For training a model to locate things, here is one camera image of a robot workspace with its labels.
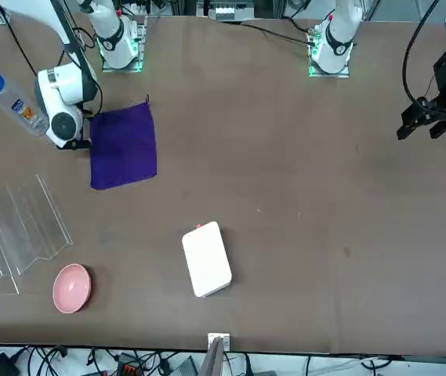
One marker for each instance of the black orange power plug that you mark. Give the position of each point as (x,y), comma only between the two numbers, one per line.
(128,366)

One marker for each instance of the clear bottle blue cap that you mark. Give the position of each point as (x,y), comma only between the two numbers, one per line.
(19,105)

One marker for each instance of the clear acrylic stepped rack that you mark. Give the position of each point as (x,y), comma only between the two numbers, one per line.
(19,243)

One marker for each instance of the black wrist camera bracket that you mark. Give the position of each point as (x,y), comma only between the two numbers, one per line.
(75,145)

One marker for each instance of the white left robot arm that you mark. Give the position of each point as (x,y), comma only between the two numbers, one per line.
(338,39)

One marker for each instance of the white post foot bracket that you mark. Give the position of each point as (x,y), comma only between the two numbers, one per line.
(226,340)

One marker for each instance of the pink bowl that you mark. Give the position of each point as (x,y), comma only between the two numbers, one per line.
(71,288)

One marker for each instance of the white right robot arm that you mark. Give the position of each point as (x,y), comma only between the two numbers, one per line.
(62,90)

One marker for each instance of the white power strip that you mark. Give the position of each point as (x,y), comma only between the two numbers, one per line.
(224,13)

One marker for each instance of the white three-drawer box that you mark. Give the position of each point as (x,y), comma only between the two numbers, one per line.
(207,260)

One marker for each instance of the purple towel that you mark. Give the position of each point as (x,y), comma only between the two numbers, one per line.
(122,149)

